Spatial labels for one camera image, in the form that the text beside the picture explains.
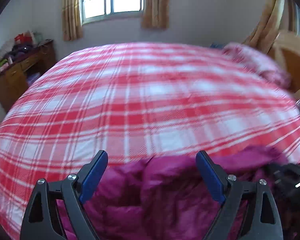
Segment magenta puffer down jacket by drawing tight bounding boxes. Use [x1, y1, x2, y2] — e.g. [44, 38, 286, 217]
[57, 144, 298, 240]

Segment pink floral folded quilt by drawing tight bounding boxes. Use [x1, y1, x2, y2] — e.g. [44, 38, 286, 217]
[222, 42, 291, 89]

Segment wooden bed headboard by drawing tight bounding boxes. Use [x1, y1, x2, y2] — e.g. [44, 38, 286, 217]
[268, 30, 300, 99]

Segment brown wooden desk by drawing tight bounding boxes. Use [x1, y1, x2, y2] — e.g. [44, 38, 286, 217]
[0, 40, 57, 112]

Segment red white plaid bed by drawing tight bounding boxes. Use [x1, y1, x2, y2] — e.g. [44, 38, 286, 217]
[0, 43, 300, 239]

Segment folded items in desk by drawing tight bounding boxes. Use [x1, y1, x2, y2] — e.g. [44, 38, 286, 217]
[26, 73, 41, 87]

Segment beige curtain beside headboard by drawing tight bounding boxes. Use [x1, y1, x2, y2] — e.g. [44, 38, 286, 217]
[243, 0, 285, 54]

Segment blue item behind bed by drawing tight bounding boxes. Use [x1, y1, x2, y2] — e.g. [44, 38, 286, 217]
[210, 43, 226, 49]

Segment pile of clutter on desk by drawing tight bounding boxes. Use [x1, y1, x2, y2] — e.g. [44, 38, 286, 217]
[0, 31, 44, 74]

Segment left beige curtain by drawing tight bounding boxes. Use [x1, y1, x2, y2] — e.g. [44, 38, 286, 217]
[62, 0, 83, 41]

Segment right beige curtain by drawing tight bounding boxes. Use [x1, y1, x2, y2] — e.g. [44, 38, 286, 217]
[141, 0, 169, 29]

